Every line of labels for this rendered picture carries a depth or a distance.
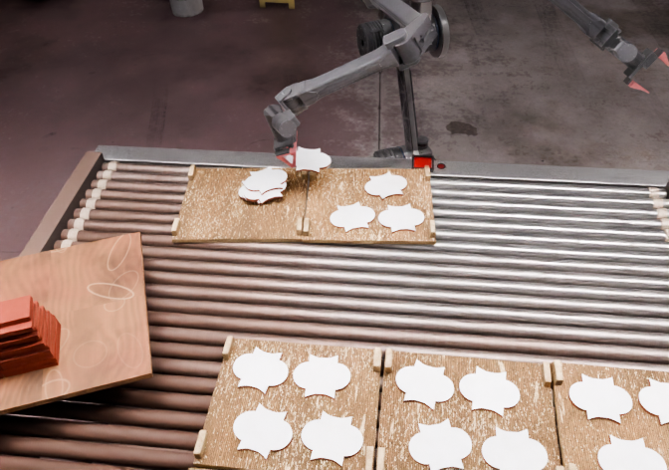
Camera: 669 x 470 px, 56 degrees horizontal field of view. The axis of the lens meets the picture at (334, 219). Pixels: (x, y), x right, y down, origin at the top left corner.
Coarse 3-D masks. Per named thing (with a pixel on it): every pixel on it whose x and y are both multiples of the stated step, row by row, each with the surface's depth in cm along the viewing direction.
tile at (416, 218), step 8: (392, 208) 202; (400, 208) 202; (408, 208) 202; (384, 216) 200; (392, 216) 200; (400, 216) 200; (408, 216) 200; (416, 216) 199; (384, 224) 197; (392, 224) 197; (400, 224) 197; (408, 224) 197; (416, 224) 197; (392, 232) 195
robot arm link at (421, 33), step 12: (372, 0) 200; (384, 0) 194; (396, 0) 191; (384, 12) 196; (396, 12) 187; (408, 12) 184; (408, 24) 180; (420, 24) 176; (408, 36) 176; (420, 36) 179; (432, 36) 181; (396, 48) 178; (408, 48) 177; (420, 48) 179; (408, 60) 180
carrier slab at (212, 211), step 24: (216, 168) 221; (240, 168) 221; (264, 168) 221; (288, 168) 220; (192, 192) 213; (216, 192) 212; (288, 192) 211; (192, 216) 204; (216, 216) 204; (240, 216) 203; (264, 216) 203; (288, 216) 203; (192, 240) 197; (216, 240) 197; (240, 240) 196; (264, 240) 196; (288, 240) 196
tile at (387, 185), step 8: (376, 176) 214; (384, 176) 214; (392, 176) 214; (400, 176) 214; (368, 184) 211; (376, 184) 211; (384, 184) 211; (392, 184) 211; (400, 184) 211; (368, 192) 208; (376, 192) 208; (384, 192) 208; (392, 192) 208; (400, 192) 208
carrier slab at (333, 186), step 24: (336, 168) 219; (360, 168) 219; (384, 168) 219; (312, 192) 211; (336, 192) 210; (360, 192) 210; (408, 192) 209; (312, 216) 202; (432, 216) 200; (312, 240) 195; (336, 240) 194; (360, 240) 194; (384, 240) 194; (408, 240) 193; (432, 240) 193
